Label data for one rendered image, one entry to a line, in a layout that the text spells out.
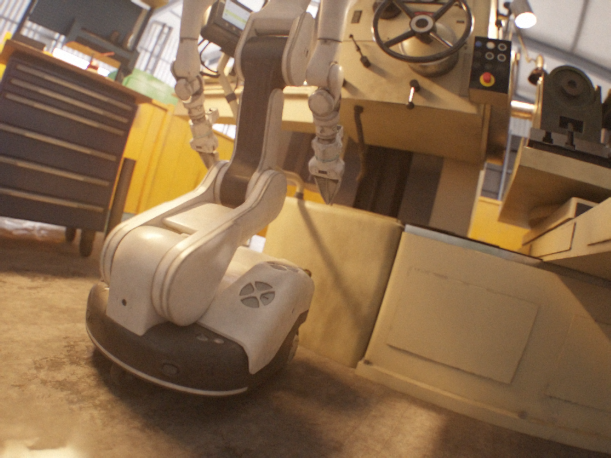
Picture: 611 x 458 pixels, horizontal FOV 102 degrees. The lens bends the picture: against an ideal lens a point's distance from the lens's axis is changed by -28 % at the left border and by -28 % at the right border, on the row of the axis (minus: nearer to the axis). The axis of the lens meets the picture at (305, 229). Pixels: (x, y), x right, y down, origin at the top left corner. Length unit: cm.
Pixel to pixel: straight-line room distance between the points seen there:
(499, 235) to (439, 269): 243
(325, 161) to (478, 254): 64
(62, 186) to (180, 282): 125
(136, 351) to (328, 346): 85
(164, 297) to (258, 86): 65
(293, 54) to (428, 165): 119
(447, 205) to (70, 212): 199
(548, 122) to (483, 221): 253
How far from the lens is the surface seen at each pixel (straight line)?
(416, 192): 194
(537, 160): 113
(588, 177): 116
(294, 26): 105
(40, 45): 193
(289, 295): 89
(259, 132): 102
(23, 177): 181
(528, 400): 137
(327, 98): 85
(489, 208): 368
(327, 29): 87
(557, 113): 125
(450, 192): 192
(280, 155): 237
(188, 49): 109
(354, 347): 137
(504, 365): 130
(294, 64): 101
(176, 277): 70
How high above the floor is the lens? 51
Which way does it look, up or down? 1 degrees down
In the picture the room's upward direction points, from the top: 15 degrees clockwise
